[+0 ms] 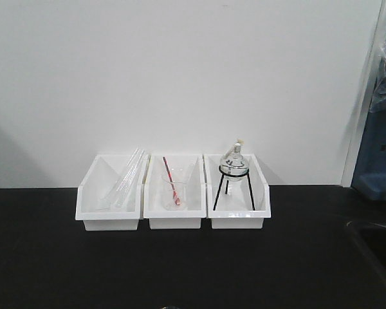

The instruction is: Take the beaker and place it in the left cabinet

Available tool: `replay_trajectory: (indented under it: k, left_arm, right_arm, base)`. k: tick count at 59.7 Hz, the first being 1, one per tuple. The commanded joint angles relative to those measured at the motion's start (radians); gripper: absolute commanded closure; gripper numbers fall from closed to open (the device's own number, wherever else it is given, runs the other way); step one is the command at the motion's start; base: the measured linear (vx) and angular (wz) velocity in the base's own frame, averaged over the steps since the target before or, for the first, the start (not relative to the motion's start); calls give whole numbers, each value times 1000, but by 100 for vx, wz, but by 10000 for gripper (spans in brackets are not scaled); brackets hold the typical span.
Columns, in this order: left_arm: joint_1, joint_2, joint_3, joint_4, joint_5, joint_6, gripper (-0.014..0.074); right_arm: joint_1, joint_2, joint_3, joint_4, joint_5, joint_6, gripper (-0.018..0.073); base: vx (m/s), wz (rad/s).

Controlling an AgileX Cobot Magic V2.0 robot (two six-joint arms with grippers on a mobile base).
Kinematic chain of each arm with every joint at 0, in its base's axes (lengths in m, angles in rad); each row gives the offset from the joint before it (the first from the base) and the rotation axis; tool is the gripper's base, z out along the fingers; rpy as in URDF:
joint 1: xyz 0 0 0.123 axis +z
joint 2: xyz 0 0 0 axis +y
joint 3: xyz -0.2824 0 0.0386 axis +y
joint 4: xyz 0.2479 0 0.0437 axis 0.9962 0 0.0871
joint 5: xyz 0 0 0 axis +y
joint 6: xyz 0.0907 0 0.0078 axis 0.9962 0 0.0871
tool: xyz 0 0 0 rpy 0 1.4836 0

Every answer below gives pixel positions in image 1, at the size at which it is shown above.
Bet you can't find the clear glass beaker in bin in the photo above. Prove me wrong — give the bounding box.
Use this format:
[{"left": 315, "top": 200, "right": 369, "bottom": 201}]
[{"left": 160, "top": 168, "right": 188, "bottom": 211}]

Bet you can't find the middle white plastic bin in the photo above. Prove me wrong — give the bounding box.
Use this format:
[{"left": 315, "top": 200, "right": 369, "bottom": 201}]
[{"left": 143, "top": 154, "right": 207, "bottom": 229}]

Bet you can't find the white plastic bin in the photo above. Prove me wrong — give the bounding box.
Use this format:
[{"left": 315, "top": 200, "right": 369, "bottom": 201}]
[
  {"left": 143, "top": 154, "right": 207, "bottom": 229},
  {"left": 75, "top": 154, "right": 149, "bottom": 231},
  {"left": 203, "top": 154, "right": 271, "bottom": 229}
]

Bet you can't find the glass alcohol lamp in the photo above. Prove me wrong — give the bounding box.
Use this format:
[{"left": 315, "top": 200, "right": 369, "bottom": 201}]
[{"left": 219, "top": 140, "right": 249, "bottom": 181}]

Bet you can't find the red glass thermometer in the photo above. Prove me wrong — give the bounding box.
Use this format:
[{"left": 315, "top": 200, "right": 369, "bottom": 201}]
[{"left": 162, "top": 156, "right": 181, "bottom": 207}]

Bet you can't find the right white plastic bin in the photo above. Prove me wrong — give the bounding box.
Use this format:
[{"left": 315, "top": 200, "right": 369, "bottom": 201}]
[{"left": 203, "top": 154, "right": 271, "bottom": 229}]

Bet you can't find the glass test tubes bundle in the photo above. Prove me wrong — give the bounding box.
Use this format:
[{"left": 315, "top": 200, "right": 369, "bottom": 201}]
[{"left": 96, "top": 147, "right": 146, "bottom": 211}]

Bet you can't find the left white plastic bin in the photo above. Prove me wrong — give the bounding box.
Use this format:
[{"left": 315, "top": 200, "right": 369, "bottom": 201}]
[{"left": 75, "top": 154, "right": 149, "bottom": 231}]

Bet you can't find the black wire tripod stand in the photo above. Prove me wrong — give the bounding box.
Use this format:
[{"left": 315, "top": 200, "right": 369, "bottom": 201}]
[{"left": 213, "top": 166, "right": 255, "bottom": 211}]

